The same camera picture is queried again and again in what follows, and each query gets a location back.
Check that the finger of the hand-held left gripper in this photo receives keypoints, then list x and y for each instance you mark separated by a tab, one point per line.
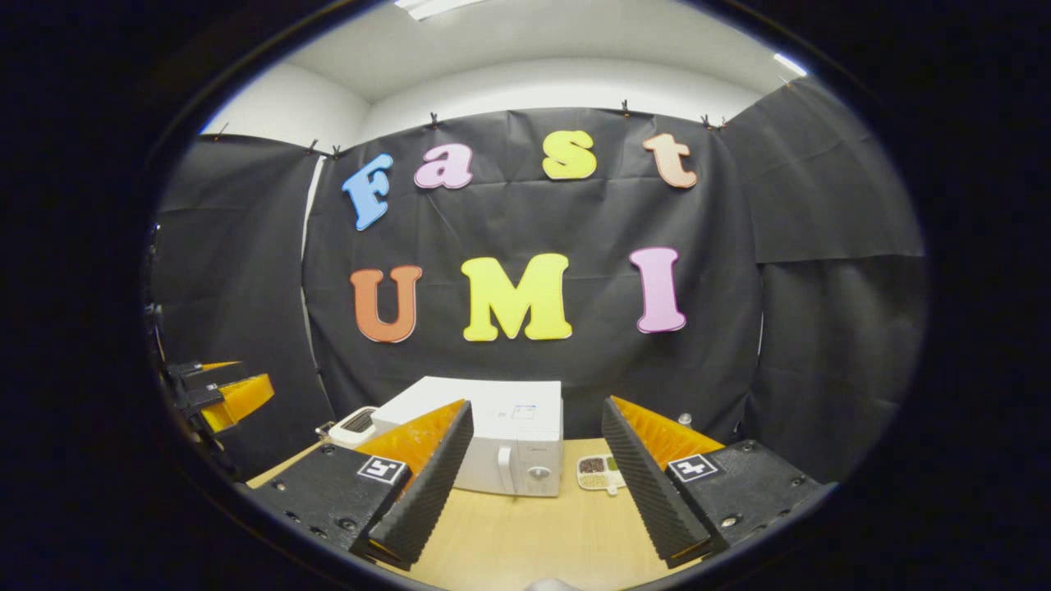
193	373
246	398

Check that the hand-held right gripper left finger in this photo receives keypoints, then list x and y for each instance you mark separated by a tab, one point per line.
427	492

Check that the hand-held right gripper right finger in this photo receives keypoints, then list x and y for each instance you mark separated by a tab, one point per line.
649	492

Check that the white microwave oven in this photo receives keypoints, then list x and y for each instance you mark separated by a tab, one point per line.
493	402

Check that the white divided bean dish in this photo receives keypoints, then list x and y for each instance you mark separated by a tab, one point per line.
593	465

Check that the white toaster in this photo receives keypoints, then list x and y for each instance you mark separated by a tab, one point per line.
355	423

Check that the black backdrop cloth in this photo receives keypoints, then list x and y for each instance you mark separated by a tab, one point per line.
575	213

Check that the long ceiling light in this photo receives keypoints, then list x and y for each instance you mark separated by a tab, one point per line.
435	6

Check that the small ceiling light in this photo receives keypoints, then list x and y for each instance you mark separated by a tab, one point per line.
790	65

